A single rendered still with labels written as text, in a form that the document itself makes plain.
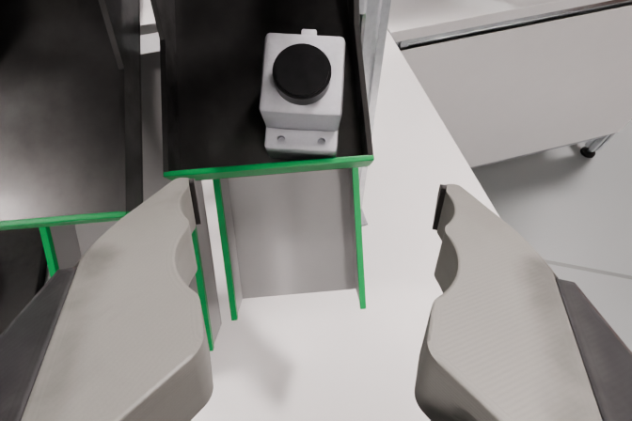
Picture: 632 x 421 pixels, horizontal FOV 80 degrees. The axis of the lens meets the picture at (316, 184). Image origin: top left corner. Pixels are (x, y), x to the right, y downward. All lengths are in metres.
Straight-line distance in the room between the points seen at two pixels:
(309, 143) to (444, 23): 0.80
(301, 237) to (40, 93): 0.25
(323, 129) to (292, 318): 0.37
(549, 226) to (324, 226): 1.47
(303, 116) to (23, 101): 0.19
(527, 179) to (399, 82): 1.17
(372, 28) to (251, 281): 0.28
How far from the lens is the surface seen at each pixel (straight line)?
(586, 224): 1.88
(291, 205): 0.39
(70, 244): 0.43
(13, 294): 0.58
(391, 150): 0.69
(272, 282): 0.42
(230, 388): 0.55
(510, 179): 1.86
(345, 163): 0.24
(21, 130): 0.31
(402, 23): 0.98
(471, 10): 1.06
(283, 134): 0.23
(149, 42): 0.32
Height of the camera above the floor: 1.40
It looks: 57 degrees down
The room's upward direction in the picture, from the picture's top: 3 degrees counter-clockwise
